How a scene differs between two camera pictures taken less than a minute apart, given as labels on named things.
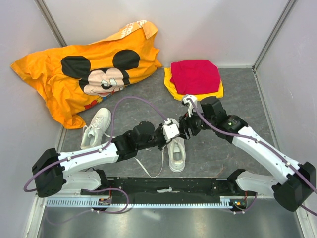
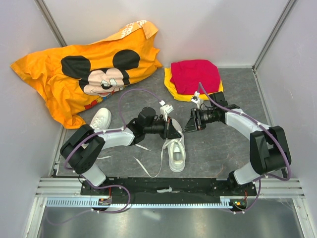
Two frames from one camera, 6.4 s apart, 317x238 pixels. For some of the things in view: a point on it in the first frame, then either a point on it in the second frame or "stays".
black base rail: [146, 189] stays
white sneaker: [177, 151] stays
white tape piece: [170, 190] stays
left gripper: [164, 143] → [169, 131]
